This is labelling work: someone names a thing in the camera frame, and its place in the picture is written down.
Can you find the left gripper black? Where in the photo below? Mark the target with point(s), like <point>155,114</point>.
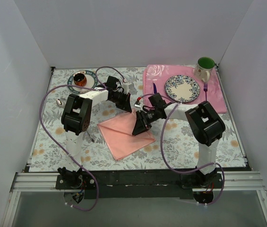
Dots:
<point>124,100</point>

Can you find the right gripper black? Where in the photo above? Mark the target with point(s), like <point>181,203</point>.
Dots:
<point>143,118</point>

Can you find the salmon pink cloth napkin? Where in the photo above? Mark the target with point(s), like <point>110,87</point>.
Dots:
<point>117,133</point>

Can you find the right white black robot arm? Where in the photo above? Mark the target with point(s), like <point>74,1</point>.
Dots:
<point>207,128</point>

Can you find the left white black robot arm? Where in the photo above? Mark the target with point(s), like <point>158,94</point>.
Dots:
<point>76,118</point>

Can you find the green inside floral mug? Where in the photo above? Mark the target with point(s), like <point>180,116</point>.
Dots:
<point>203,68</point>

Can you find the floral tablecloth mat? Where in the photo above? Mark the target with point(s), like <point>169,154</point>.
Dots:
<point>174,141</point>

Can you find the purple plastic knife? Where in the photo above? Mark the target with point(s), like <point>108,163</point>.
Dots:
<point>154,89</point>

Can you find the pink rose placemat cloth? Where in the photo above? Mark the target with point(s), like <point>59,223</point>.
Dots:
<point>158,74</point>

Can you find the green rimmed white saucer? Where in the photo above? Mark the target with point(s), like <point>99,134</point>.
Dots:
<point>91,81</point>

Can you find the blue floral patterned plate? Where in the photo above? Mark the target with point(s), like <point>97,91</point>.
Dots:
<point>182,88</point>

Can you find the small brown cup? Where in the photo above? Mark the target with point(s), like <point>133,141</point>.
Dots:
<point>80,79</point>

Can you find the large silver spoon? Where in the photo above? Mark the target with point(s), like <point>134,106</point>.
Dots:
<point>60,102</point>

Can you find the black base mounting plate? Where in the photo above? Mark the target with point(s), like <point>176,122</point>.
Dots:
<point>135,183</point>

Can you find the purple plastic fork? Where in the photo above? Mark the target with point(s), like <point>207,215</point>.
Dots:
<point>205,89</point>

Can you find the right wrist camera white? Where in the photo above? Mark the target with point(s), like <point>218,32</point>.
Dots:
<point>139,103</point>

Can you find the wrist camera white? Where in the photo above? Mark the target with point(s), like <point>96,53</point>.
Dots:
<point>139,103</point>
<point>127,87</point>

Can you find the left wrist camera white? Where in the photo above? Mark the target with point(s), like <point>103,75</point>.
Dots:
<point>127,87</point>

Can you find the aluminium frame rail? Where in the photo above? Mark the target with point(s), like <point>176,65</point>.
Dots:
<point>45,182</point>

